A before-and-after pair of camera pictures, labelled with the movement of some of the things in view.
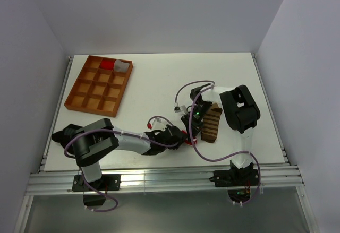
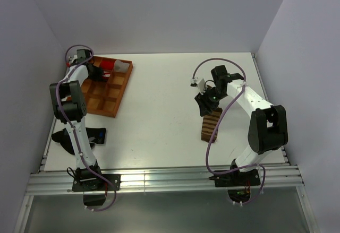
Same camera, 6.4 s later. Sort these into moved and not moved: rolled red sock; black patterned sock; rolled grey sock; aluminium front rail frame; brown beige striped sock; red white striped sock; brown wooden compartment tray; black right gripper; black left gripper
Moved: black left gripper; red white striped sock; black right gripper
Not moved: black patterned sock; brown wooden compartment tray; rolled red sock; rolled grey sock; aluminium front rail frame; brown beige striped sock
